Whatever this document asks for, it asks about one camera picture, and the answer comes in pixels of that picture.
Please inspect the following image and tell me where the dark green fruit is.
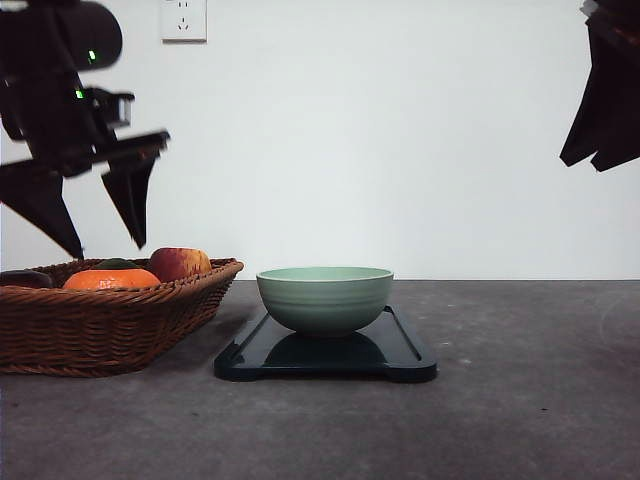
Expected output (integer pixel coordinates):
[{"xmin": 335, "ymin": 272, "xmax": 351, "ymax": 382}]
[{"xmin": 95, "ymin": 258, "xmax": 139, "ymax": 270}]

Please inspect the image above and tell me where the light green ceramic bowl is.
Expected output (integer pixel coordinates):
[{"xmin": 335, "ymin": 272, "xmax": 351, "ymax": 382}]
[{"xmin": 256, "ymin": 266, "xmax": 394, "ymax": 336}]

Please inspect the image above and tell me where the orange tangerine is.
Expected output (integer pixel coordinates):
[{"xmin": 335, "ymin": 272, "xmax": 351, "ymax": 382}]
[{"xmin": 63, "ymin": 268, "xmax": 162, "ymax": 290}]

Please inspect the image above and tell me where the brown wicker basket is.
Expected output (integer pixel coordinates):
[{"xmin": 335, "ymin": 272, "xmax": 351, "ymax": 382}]
[{"xmin": 0, "ymin": 258, "xmax": 244, "ymax": 377}]

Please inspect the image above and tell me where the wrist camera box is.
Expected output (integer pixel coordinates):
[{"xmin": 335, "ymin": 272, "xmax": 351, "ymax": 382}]
[{"xmin": 82, "ymin": 88, "xmax": 135, "ymax": 129}]

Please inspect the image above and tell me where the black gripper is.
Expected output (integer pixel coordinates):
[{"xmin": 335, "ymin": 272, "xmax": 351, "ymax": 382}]
[
  {"xmin": 559, "ymin": 0, "xmax": 640, "ymax": 173},
  {"xmin": 0, "ymin": 75, "xmax": 171, "ymax": 260}
]

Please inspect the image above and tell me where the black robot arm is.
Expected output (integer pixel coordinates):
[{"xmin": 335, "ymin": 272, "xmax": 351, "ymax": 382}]
[{"xmin": 0, "ymin": 1, "xmax": 170, "ymax": 259}]

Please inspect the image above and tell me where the red yellow apple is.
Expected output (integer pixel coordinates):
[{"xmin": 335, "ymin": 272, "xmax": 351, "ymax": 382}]
[{"xmin": 149, "ymin": 247, "xmax": 212, "ymax": 282}]

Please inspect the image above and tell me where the dark purple fruit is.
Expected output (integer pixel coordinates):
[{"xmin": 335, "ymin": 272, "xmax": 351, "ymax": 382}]
[{"xmin": 0, "ymin": 270, "xmax": 54, "ymax": 288}]

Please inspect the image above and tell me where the white wall socket left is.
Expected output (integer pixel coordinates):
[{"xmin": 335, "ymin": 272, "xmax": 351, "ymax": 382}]
[{"xmin": 160, "ymin": 0, "xmax": 209, "ymax": 47}]

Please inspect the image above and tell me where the dark blue rectangular tray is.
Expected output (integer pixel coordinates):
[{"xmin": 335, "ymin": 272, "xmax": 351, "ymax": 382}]
[{"xmin": 214, "ymin": 306, "xmax": 437, "ymax": 383}]

